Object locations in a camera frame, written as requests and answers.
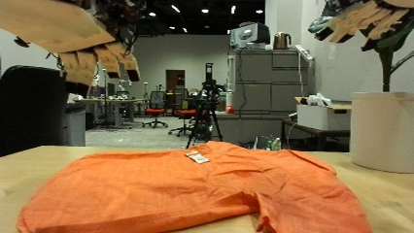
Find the orange button shirt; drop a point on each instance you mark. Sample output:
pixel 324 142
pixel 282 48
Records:
pixel 151 194

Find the green leafy plant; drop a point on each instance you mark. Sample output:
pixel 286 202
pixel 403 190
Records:
pixel 387 71

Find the white power strip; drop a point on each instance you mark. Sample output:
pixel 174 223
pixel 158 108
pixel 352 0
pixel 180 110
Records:
pixel 304 52

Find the copper kettle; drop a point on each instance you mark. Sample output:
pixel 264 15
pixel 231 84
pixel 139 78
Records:
pixel 282 41

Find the black office chair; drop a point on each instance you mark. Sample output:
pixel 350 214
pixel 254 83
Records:
pixel 30 110

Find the wooden office desk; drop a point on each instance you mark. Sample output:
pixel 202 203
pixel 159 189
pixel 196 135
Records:
pixel 113 101

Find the white plastic bag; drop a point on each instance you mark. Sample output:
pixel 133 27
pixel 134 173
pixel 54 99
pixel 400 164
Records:
pixel 319 99

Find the grey box appliance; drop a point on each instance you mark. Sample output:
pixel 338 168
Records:
pixel 251 35

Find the grey drawer cabinet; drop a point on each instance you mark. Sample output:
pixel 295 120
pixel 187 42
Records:
pixel 259 84

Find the white storage box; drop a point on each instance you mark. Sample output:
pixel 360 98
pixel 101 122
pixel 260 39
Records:
pixel 322 118

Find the brown door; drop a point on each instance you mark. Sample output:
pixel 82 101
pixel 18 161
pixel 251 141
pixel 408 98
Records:
pixel 175 79

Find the orange seat office chair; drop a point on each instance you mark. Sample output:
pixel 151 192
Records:
pixel 186 113
pixel 155 111

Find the white round plant pot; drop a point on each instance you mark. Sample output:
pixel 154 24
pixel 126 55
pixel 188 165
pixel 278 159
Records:
pixel 381 136

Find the dark side table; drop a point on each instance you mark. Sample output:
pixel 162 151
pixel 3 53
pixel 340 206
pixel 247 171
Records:
pixel 319 132

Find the red ball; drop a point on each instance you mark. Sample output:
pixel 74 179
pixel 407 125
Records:
pixel 230 109

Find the low grey counter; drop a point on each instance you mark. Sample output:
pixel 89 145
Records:
pixel 246 127

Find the green plastic bottle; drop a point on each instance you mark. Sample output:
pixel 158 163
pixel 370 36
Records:
pixel 276 145

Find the black tripod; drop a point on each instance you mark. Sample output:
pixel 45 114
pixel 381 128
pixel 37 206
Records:
pixel 207 123

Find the black camera rig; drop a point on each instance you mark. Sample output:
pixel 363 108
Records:
pixel 210 82

